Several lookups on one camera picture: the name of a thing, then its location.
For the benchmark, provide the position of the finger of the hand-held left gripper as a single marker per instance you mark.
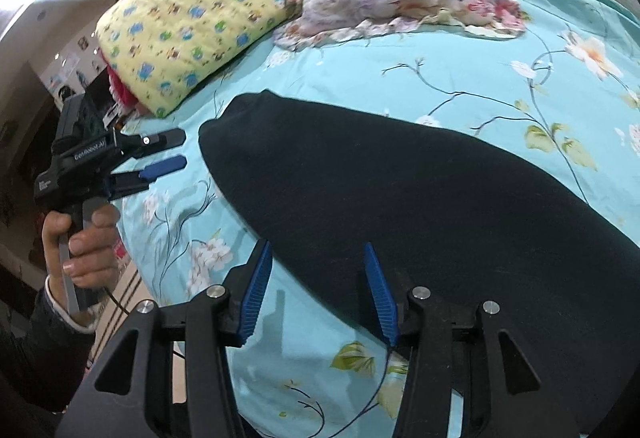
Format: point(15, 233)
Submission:
point(165, 167)
point(165, 137)

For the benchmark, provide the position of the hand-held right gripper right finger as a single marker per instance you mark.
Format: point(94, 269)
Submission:
point(381, 298)

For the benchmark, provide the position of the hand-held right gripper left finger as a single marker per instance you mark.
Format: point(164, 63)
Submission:
point(255, 293)

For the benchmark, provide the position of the black pants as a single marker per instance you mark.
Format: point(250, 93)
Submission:
point(425, 208)

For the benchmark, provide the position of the person's left forearm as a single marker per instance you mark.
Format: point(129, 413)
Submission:
point(40, 353)

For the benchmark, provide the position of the person's left hand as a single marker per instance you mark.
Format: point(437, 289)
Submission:
point(95, 258)

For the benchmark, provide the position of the red cloth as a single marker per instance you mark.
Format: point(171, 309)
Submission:
point(122, 91)

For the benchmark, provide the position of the yellow cartoon-print pillow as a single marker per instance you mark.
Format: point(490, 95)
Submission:
point(195, 18)

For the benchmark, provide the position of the teal floral bed sheet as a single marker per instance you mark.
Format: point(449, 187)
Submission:
point(350, 73)

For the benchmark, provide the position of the wall posters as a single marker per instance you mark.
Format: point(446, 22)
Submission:
point(75, 63)

